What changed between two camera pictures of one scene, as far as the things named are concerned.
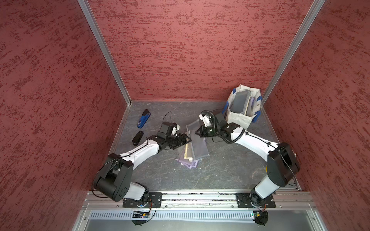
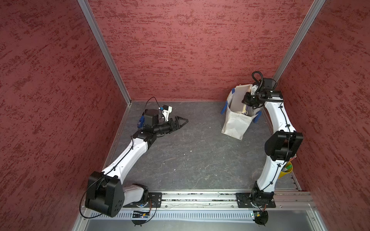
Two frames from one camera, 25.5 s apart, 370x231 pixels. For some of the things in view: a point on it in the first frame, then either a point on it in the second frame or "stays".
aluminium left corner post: (88, 13) stays
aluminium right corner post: (315, 7) stays
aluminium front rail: (284, 200) stays
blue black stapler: (146, 115) stays
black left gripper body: (176, 141) -> (168, 126)
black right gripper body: (210, 131) -> (252, 100)
